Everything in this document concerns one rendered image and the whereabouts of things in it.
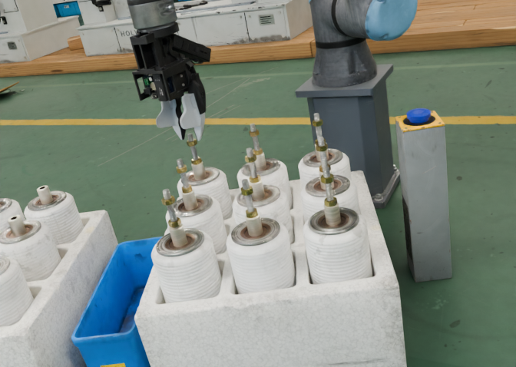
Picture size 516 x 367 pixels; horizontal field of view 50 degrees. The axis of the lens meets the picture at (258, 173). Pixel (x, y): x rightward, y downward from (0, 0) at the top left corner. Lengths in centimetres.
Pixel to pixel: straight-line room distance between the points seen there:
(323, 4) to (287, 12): 169
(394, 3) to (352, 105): 26
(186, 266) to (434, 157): 46
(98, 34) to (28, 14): 72
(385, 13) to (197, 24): 215
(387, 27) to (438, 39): 153
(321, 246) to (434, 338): 29
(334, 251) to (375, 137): 56
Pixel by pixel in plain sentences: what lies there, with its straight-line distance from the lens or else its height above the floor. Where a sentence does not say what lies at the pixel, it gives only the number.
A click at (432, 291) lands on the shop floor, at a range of 110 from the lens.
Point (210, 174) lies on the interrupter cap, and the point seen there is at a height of 25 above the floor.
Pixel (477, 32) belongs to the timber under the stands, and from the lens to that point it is 265.
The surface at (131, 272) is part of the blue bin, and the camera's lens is 124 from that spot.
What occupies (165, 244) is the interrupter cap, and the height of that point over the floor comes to 25.
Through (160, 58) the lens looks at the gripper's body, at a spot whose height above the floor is 50.
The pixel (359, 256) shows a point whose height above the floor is 21.
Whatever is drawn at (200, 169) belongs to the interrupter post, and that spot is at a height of 27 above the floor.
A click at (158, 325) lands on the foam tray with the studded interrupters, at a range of 87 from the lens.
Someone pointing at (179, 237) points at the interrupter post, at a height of 27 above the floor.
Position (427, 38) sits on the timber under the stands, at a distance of 268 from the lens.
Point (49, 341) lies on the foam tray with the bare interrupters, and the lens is 100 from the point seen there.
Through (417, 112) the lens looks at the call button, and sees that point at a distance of 100.
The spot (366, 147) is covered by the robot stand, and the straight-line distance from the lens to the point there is 133.
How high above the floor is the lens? 68
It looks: 24 degrees down
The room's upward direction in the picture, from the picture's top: 11 degrees counter-clockwise
